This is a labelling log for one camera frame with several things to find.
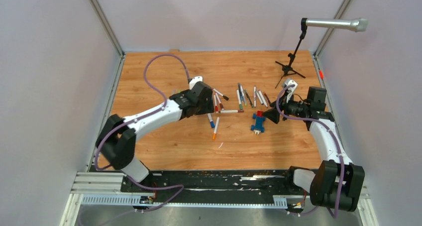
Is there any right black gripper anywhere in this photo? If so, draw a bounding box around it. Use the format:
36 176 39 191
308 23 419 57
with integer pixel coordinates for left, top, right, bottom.
262 91 309 124

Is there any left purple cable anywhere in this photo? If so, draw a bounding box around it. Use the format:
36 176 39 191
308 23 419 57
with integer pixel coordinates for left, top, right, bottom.
94 54 192 214

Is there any purple cable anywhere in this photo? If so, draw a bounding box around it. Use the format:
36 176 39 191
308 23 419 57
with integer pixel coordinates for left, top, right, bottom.
94 54 192 214
275 84 346 219

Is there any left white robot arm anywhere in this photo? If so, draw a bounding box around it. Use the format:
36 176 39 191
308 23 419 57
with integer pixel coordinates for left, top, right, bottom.
96 81 214 193

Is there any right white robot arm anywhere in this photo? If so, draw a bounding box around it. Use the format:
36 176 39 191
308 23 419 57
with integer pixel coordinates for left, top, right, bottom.
264 83 365 218

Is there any silver microphone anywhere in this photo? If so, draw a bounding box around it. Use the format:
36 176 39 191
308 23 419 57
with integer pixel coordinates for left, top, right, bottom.
301 18 369 32

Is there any navy cap marker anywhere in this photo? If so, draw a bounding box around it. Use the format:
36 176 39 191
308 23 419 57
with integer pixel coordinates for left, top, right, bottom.
256 92 264 105

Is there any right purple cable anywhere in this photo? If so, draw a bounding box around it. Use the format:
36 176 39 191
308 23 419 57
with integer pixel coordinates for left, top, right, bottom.
275 84 346 219

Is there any clear cap grey pen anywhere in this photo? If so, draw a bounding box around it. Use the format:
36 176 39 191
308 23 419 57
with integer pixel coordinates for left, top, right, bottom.
237 83 244 103

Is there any blue red toy robot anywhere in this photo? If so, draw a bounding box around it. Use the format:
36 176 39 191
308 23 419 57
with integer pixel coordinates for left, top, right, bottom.
250 111 266 134

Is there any dark green cap pen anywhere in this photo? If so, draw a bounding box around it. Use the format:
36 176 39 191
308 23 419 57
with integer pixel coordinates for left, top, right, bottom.
243 89 254 108

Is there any dark red cap marker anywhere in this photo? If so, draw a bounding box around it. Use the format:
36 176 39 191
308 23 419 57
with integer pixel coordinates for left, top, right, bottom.
215 93 224 110

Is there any black microphone tripod stand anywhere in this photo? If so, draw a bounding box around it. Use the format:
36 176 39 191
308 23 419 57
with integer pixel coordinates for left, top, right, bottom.
275 18 308 88

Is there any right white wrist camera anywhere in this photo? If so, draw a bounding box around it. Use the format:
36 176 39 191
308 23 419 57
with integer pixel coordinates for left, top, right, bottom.
282 78 298 103

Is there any grey slotted cable duct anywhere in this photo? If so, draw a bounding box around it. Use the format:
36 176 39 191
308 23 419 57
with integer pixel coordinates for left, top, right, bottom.
81 194 288 209

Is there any purple tip white marker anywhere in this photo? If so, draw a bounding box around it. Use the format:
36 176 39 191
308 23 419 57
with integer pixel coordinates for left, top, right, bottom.
258 90 268 108

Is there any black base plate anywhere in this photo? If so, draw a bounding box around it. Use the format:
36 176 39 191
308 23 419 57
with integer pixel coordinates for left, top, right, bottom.
120 169 310 206

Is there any brown cap marker horizontal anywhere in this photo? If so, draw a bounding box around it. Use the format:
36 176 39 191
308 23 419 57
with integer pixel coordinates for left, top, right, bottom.
216 110 244 113

